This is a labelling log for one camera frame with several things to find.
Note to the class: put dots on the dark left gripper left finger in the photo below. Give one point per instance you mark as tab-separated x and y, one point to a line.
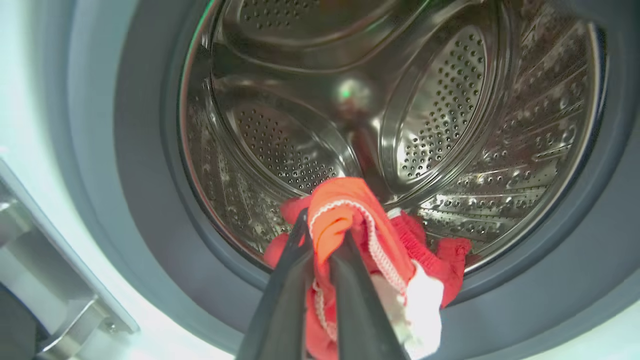
285	305

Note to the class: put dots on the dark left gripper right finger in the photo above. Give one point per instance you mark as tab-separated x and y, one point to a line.
360	310

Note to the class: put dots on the red garment with white trim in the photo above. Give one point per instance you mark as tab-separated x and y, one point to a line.
350	200

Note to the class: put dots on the steel washing machine drum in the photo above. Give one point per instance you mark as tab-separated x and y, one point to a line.
450	100

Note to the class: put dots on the metal door hinge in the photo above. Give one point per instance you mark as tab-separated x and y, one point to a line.
50	280

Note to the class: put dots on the white washing machine body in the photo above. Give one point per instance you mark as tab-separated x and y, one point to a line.
25	100

